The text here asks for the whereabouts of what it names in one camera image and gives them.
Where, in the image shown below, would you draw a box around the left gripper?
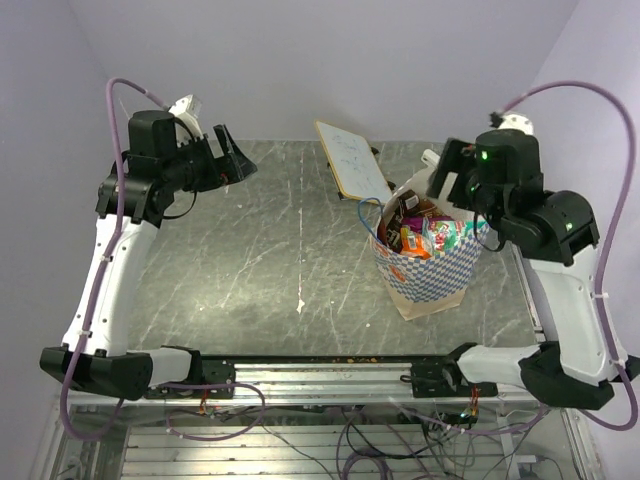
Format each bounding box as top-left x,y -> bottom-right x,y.
164,124 -> 258,193

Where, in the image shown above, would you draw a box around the brown Kettle chips bag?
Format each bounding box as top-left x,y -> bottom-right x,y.
383,188 -> 454,251

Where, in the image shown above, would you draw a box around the blue checkered paper bag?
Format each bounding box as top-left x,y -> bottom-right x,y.
357,168 -> 489,321

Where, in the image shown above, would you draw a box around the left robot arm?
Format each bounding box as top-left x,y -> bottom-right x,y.
40,110 -> 257,400

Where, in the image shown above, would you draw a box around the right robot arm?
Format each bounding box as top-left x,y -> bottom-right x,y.
427,129 -> 639,411

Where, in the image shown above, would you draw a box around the purple candy bag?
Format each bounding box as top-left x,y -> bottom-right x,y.
401,216 -> 452,234

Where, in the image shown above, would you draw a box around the teal Fox's candy bag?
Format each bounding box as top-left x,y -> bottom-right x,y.
422,218 -> 474,256

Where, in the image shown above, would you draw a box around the white eraser block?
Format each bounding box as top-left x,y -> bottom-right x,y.
421,149 -> 440,169

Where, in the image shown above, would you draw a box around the small yellow-framed whiteboard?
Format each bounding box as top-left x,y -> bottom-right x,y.
314,120 -> 392,203

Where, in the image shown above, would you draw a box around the orange snack packet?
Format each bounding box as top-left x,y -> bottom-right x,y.
400,226 -> 432,260

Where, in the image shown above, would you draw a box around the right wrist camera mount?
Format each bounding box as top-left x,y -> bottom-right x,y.
489,112 -> 534,136

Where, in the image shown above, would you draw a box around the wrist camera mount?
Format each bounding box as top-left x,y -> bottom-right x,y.
169,94 -> 204,139
489,112 -> 534,136

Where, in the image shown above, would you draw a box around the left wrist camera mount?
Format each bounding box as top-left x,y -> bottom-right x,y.
169,94 -> 204,139

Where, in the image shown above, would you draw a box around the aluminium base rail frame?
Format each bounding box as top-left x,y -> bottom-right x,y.
33,349 -> 604,479

